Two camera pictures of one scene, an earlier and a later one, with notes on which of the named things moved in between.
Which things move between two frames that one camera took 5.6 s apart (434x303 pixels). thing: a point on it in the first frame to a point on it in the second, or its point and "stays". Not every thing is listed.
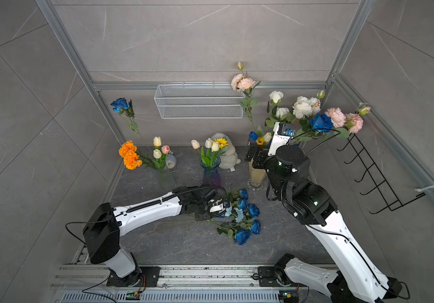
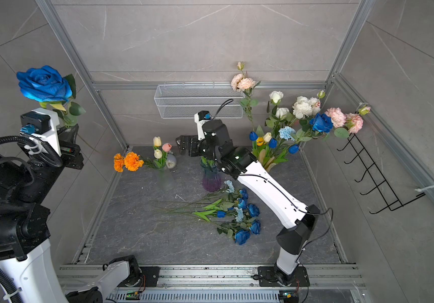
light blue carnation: [240, 215] stays
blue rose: [253, 210] stays
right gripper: [262, 154] to [195, 142]
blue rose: [242, 203] stays
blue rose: [120, 105] to [43, 83]
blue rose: [241, 237] stays
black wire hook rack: [390, 198] stays
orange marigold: [127, 146] to [118, 162]
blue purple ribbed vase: [212, 175] stays
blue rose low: [256, 226] stays
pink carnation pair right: [354, 122] stays
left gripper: [206, 216] to [67, 153]
